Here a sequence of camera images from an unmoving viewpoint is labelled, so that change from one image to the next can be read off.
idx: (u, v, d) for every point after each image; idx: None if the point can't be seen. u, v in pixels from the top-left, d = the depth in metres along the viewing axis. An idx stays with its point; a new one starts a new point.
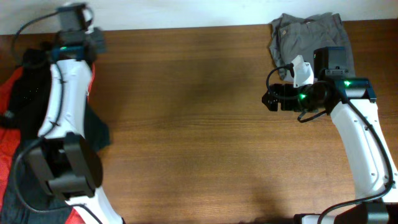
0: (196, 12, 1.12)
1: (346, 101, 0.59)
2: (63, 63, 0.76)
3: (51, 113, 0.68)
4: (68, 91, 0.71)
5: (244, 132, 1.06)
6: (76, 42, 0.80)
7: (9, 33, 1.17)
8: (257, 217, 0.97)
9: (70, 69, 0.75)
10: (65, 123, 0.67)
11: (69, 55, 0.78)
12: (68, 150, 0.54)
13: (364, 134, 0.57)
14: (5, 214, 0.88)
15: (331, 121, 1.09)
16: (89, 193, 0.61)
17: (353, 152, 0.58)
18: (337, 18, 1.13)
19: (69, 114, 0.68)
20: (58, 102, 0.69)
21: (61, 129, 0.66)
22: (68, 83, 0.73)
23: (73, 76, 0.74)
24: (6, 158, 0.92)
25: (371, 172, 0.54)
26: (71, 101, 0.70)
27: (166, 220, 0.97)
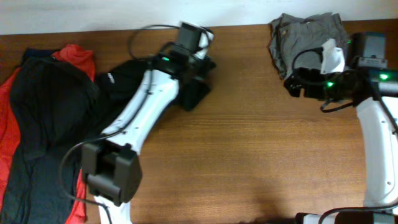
0: (196, 12, 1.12)
1: (378, 98, 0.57)
2: (157, 73, 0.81)
3: (123, 117, 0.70)
4: (145, 104, 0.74)
5: (244, 132, 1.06)
6: (179, 59, 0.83)
7: (9, 33, 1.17)
8: (257, 217, 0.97)
9: (160, 83, 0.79)
10: (131, 132, 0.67)
11: (165, 68, 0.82)
12: (119, 162, 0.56)
13: (389, 137, 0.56)
14: (5, 214, 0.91)
15: (331, 121, 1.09)
16: (117, 202, 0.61)
17: (374, 154, 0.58)
18: (336, 18, 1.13)
19: (137, 126, 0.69)
20: (135, 112, 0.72)
21: (124, 137, 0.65)
22: (152, 98, 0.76)
23: (160, 93, 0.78)
24: (7, 158, 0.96)
25: (387, 180, 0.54)
26: (143, 116, 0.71)
27: (166, 220, 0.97)
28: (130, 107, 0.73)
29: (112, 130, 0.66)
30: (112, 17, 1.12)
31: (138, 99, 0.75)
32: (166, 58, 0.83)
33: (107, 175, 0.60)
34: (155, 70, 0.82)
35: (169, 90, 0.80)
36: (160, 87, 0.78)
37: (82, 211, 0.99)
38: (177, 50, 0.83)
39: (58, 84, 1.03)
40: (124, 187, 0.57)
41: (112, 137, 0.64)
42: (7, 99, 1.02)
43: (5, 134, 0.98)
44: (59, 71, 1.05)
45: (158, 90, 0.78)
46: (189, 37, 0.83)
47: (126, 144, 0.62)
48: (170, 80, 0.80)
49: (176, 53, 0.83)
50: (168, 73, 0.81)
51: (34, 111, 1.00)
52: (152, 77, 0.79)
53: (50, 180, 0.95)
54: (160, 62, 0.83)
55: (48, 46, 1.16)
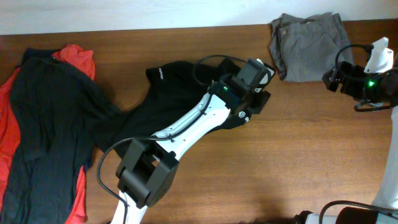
0: (196, 12, 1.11)
1: None
2: (214, 97, 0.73)
3: (176, 126, 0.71)
4: (197, 123, 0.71)
5: (244, 132, 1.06)
6: (236, 93, 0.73)
7: (9, 33, 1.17)
8: (257, 217, 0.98)
9: (216, 109, 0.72)
10: (178, 145, 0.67)
11: (223, 98, 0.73)
12: (160, 167, 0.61)
13: None
14: (5, 214, 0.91)
15: (331, 121, 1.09)
16: (138, 204, 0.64)
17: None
18: (336, 18, 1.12)
19: (185, 139, 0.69)
20: (187, 127, 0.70)
21: (171, 145, 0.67)
22: (204, 119, 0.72)
23: (213, 116, 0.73)
24: (7, 158, 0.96)
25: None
26: (192, 132, 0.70)
27: (167, 220, 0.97)
28: (185, 119, 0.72)
29: (161, 135, 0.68)
30: (112, 17, 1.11)
31: (190, 116, 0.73)
32: (226, 88, 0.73)
33: (140, 175, 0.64)
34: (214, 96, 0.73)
35: (222, 117, 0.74)
36: (214, 111, 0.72)
37: (82, 211, 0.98)
38: (239, 84, 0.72)
39: (58, 84, 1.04)
40: (155, 192, 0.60)
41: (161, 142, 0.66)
42: (7, 99, 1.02)
43: (5, 134, 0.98)
44: (58, 71, 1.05)
45: (212, 113, 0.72)
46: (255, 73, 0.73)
47: (170, 152, 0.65)
48: (224, 108, 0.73)
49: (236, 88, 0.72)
50: (224, 101, 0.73)
51: (34, 111, 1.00)
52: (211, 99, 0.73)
53: (50, 180, 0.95)
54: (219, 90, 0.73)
55: (48, 47, 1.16)
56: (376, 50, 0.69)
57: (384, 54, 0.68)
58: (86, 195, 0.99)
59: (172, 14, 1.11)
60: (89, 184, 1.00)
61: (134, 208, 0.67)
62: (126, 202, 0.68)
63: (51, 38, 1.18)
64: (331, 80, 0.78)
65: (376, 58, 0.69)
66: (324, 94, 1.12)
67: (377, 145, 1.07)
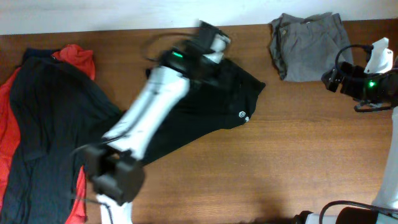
0: (196, 12, 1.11)
1: None
2: (165, 70, 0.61)
3: (129, 118, 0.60)
4: (153, 105, 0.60)
5: (243, 132, 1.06)
6: (192, 58, 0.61)
7: (8, 33, 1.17)
8: (257, 216, 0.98)
9: (167, 82, 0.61)
10: (135, 138, 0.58)
11: (174, 66, 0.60)
12: (119, 167, 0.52)
13: None
14: (5, 214, 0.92)
15: (331, 121, 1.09)
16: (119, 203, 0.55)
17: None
18: (337, 18, 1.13)
19: (140, 130, 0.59)
20: (141, 115, 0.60)
21: (129, 142, 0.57)
22: (159, 98, 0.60)
23: (167, 93, 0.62)
24: (7, 158, 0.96)
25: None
26: (146, 118, 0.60)
27: (167, 220, 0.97)
28: (135, 106, 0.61)
29: (115, 133, 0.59)
30: (111, 17, 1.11)
31: (140, 101, 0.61)
32: (181, 55, 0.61)
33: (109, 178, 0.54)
34: (163, 66, 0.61)
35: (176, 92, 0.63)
36: (167, 86, 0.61)
37: (82, 211, 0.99)
38: (194, 51, 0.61)
39: (58, 84, 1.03)
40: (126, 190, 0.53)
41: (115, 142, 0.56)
42: (7, 99, 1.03)
43: (5, 134, 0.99)
44: (57, 71, 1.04)
45: (165, 89, 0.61)
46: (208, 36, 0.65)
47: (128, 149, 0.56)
48: (176, 79, 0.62)
49: (187, 60, 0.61)
50: (176, 70, 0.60)
51: (34, 111, 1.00)
52: (161, 77, 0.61)
53: (50, 181, 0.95)
54: (170, 59, 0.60)
55: (48, 47, 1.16)
56: (376, 51, 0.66)
57: (385, 55, 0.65)
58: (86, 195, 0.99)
59: (172, 14, 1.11)
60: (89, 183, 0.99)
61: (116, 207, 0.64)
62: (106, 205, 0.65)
63: (51, 38, 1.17)
64: (331, 81, 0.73)
65: (376, 59, 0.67)
66: (324, 93, 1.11)
67: (377, 145, 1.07)
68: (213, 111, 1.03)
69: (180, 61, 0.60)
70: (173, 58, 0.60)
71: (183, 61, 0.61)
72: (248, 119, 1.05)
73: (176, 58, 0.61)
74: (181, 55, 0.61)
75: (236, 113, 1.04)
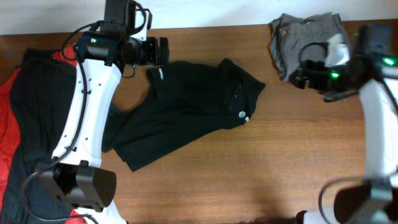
0: (196, 12, 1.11)
1: None
2: (88, 61, 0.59)
3: (69, 130, 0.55)
4: (87, 105, 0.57)
5: (243, 132, 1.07)
6: (109, 36, 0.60)
7: (9, 34, 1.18)
8: (258, 217, 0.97)
9: (92, 71, 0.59)
10: (83, 150, 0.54)
11: (97, 48, 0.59)
12: (79, 180, 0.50)
13: None
14: (5, 214, 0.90)
15: (331, 121, 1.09)
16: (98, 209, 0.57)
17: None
18: (336, 19, 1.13)
19: (87, 137, 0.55)
20: (80, 117, 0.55)
21: (76, 155, 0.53)
22: (92, 96, 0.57)
23: (101, 86, 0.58)
24: (7, 158, 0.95)
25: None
26: (91, 119, 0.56)
27: (166, 220, 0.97)
28: (73, 111, 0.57)
29: (61, 151, 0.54)
30: None
31: (76, 103, 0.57)
32: (94, 40, 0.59)
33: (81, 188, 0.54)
34: (86, 60, 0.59)
35: (112, 78, 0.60)
36: (97, 79, 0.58)
37: None
38: (102, 35, 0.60)
39: (59, 84, 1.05)
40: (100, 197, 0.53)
41: (64, 160, 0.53)
42: (8, 99, 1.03)
43: (5, 134, 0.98)
44: (58, 71, 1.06)
45: (97, 83, 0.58)
46: (121, 12, 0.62)
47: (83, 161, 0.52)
48: (105, 67, 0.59)
49: (103, 43, 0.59)
50: (100, 55, 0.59)
51: (34, 112, 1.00)
52: (86, 68, 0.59)
53: None
54: (86, 46, 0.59)
55: (48, 46, 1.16)
56: None
57: None
58: None
59: (173, 14, 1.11)
60: None
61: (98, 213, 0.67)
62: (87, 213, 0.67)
63: (51, 38, 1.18)
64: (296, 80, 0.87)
65: None
66: None
67: None
68: (213, 111, 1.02)
69: (96, 45, 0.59)
70: (89, 40, 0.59)
71: (114, 43, 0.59)
72: (247, 119, 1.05)
73: (91, 43, 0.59)
74: (96, 38, 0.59)
75: (236, 113, 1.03)
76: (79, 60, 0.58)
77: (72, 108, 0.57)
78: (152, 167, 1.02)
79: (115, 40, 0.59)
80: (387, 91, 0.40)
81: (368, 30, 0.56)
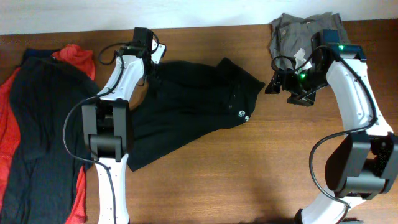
0: (196, 12, 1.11)
1: (339, 58, 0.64)
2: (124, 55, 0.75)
3: (110, 83, 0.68)
4: (122, 74, 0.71)
5: (243, 132, 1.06)
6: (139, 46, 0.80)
7: (8, 33, 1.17)
8: (258, 217, 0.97)
9: (127, 57, 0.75)
10: (120, 94, 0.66)
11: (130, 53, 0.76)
12: (115, 111, 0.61)
13: (353, 84, 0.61)
14: (5, 214, 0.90)
15: (332, 121, 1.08)
16: (119, 155, 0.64)
17: (345, 99, 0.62)
18: (337, 19, 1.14)
19: (122, 88, 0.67)
20: (117, 79, 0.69)
21: (115, 96, 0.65)
22: (128, 70, 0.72)
23: (132, 66, 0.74)
24: (7, 158, 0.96)
25: (358, 112, 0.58)
26: (126, 81, 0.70)
27: (167, 220, 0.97)
28: (112, 76, 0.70)
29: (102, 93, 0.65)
30: (112, 17, 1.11)
31: (114, 73, 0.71)
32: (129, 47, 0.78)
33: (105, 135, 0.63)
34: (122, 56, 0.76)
35: (140, 66, 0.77)
36: (132, 61, 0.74)
37: (82, 211, 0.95)
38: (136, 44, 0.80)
39: (60, 85, 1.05)
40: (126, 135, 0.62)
41: (104, 97, 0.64)
42: (7, 99, 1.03)
43: (5, 134, 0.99)
44: (58, 71, 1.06)
45: (130, 63, 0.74)
46: (145, 35, 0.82)
47: (117, 99, 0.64)
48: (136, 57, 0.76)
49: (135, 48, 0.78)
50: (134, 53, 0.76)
51: (34, 111, 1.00)
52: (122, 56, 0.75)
53: (50, 181, 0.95)
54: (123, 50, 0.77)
55: (48, 46, 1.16)
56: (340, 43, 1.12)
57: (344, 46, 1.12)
58: (86, 195, 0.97)
59: (173, 14, 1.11)
60: (89, 184, 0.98)
61: (116, 167, 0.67)
62: (106, 165, 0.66)
63: (50, 38, 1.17)
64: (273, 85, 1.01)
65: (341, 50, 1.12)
66: (323, 94, 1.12)
67: None
68: (213, 111, 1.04)
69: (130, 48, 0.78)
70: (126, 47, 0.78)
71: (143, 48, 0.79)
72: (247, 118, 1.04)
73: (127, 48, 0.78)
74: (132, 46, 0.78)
75: (236, 112, 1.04)
76: (118, 55, 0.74)
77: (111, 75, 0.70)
78: (152, 167, 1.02)
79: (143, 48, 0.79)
80: (345, 66, 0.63)
81: (313, 40, 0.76)
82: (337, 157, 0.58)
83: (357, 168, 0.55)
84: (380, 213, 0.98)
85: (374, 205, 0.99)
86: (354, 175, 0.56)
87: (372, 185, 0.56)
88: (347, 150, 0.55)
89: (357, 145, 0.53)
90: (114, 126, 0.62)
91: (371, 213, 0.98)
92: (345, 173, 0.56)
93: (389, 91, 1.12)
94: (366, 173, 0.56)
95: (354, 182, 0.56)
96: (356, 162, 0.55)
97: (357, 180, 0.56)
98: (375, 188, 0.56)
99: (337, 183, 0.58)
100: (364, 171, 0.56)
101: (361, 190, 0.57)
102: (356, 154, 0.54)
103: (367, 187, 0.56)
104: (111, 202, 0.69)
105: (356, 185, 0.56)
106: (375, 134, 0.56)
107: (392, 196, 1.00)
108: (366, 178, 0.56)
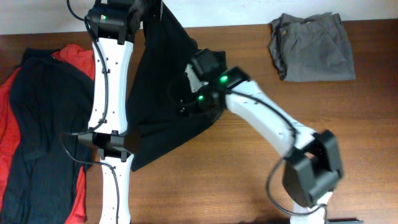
0: (195, 12, 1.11)
1: (228, 91, 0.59)
2: (102, 39, 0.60)
3: (98, 105, 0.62)
4: (109, 84, 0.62)
5: (243, 132, 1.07)
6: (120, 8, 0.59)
7: (9, 33, 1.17)
8: (258, 217, 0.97)
9: (108, 50, 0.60)
10: (114, 122, 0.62)
11: (111, 25, 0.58)
12: (112, 142, 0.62)
13: (255, 107, 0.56)
14: (5, 214, 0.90)
15: (333, 120, 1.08)
16: (124, 158, 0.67)
17: (260, 125, 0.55)
18: (337, 19, 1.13)
19: (114, 111, 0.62)
20: (105, 97, 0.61)
21: (110, 126, 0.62)
22: (113, 75, 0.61)
23: (117, 65, 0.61)
24: (7, 158, 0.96)
25: (278, 132, 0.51)
26: (115, 96, 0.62)
27: (166, 220, 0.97)
28: (99, 90, 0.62)
29: (96, 124, 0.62)
30: None
31: (98, 83, 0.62)
32: (104, 17, 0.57)
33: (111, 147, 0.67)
34: (100, 39, 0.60)
35: (127, 54, 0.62)
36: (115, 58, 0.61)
37: (82, 211, 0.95)
38: (113, 12, 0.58)
39: (60, 84, 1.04)
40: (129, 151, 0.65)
41: (97, 129, 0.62)
42: (8, 99, 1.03)
43: (5, 134, 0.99)
44: (58, 71, 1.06)
45: (114, 62, 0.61)
46: None
47: (113, 131, 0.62)
48: (119, 46, 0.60)
49: (112, 23, 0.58)
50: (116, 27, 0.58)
51: (34, 111, 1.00)
52: (101, 48, 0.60)
53: (50, 180, 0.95)
54: (97, 24, 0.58)
55: (47, 46, 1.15)
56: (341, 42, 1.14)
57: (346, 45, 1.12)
58: (86, 195, 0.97)
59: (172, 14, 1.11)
60: (89, 184, 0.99)
61: (122, 167, 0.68)
62: (111, 165, 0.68)
63: (50, 37, 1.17)
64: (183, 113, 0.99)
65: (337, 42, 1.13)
66: (324, 94, 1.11)
67: (379, 145, 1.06)
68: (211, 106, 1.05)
69: (106, 22, 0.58)
70: (99, 18, 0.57)
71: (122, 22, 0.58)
72: None
73: (100, 20, 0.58)
74: (106, 16, 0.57)
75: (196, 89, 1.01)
76: (94, 42, 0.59)
77: (97, 89, 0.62)
78: (152, 167, 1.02)
79: (123, 22, 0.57)
80: (237, 94, 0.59)
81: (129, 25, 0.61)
82: (288, 181, 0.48)
83: (314, 182, 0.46)
84: (380, 213, 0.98)
85: (374, 205, 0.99)
86: (316, 189, 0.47)
87: (334, 182, 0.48)
88: (294, 176, 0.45)
89: (304, 167, 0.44)
90: (117, 148, 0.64)
91: (371, 213, 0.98)
92: (305, 193, 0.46)
93: (388, 91, 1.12)
94: (322, 176, 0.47)
95: (317, 194, 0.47)
96: (310, 178, 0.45)
97: (318, 190, 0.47)
98: (335, 180, 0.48)
99: (306, 204, 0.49)
100: (318, 175, 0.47)
101: (329, 192, 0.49)
102: (303, 173, 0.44)
103: (331, 186, 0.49)
104: (114, 201, 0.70)
105: (319, 194, 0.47)
106: (305, 142, 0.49)
107: (391, 196, 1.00)
108: (323, 181, 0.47)
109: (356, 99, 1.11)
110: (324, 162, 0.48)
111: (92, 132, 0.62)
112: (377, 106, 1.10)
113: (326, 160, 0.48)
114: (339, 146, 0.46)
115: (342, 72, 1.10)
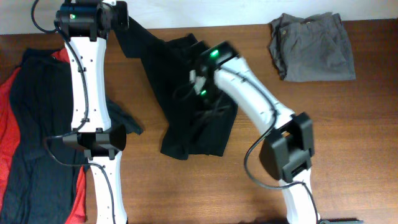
0: (196, 12, 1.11)
1: (216, 66, 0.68)
2: (74, 40, 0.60)
3: (78, 104, 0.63)
4: (86, 83, 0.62)
5: (243, 132, 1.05)
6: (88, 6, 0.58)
7: (9, 34, 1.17)
8: (257, 216, 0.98)
9: (81, 49, 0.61)
10: (95, 119, 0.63)
11: (83, 25, 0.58)
12: (98, 140, 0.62)
13: (240, 85, 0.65)
14: (5, 214, 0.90)
15: (332, 121, 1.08)
16: (113, 155, 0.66)
17: (240, 99, 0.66)
18: (337, 19, 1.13)
19: (96, 109, 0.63)
20: (84, 96, 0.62)
21: (92, 124, 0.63)
22: (89, 73, 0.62)
23: (92, 62, 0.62)
24: (7, 158, 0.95)
25: (260, 111, 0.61)
26: (93, 94, 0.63)
27: (166, 220, 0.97)
28: (76, 89, 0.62)
29: (78, 124, 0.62)
30: None
31: (76, 83, 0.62)
32: (74, 16, 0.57)
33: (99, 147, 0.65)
34: (72, 38, 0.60)
35: (101, 50, 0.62)
36: (90, 56, 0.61)
37: (82, 211, 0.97)
38: (82, 10, 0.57)
39: (59, 84, 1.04)
40: (115, 147, 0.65)
41: (81, 129, 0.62)
42: (7, 99, 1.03)
43: (5, 134, 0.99)
44: (57, 71, 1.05)
45: (88, 60, 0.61)
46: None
47: (98, 128, 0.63)
48: (91, 43, 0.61)
49: (82, 22, 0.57)
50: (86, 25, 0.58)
51: (34, 112, 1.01)
52: (73, 48, 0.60)
53: (50, 181, 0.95)
54: (66, 24, 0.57)
55: (46, 46, 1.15)
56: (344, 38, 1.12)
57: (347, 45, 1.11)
58: (86, 195, 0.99)
59: (172, 15, 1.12)
60: (88, 184, 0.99)
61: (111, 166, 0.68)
62: (101, 164, 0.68)
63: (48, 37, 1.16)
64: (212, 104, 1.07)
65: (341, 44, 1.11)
66: (324, 94, 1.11)
67: (379, 145, 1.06)
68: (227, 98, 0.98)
69: (76, 21, 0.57)
70: (69, 18, 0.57)
71: (93, 20, 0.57)
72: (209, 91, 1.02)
73: (69, 20, 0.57)
74: (75, 15, 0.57)
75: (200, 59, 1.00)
76: (66, 41, 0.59)
77: (74, 89, 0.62)
78: (151, 166, 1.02)
79: (94, 19, 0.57)
80: (227, 71, 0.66)
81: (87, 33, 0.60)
82: (264, 155, 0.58)
83: (285, 157, 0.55)
84: (380, 213, 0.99)
85: (374, 206, 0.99)
86: (285, 163, 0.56)
87: (301, 157, 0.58)
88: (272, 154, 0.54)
89: (277, 144, 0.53)
90: (103, 145, 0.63)
91: (370, 213, 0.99)
92: (279, 168, 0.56)
93: (388, 91, 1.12)
94: (294, 153, 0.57)
95: (289, 167, 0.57)
96: (280, 153, 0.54)
97: (288, 164, 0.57)
98: (305, 157, 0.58)
99: (277, 175, 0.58)
100: (291, 153, 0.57)
101: (296, 165, 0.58)
102: (279, 150, 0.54)
103: (298, 160, 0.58)
104: (109, 201, 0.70)
105: (291, 167, 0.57)
106: (283, 124, 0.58)
107: (391, 196, 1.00)
108: (295, 156, 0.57)
109: (356, 99, 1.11)
110: (293, 139, 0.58)
111: (76, 132, 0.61)
112: (377, 106, 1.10)
113: (298, 140, 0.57)
114: (311, 129, 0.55)
115: (342, 72, 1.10)
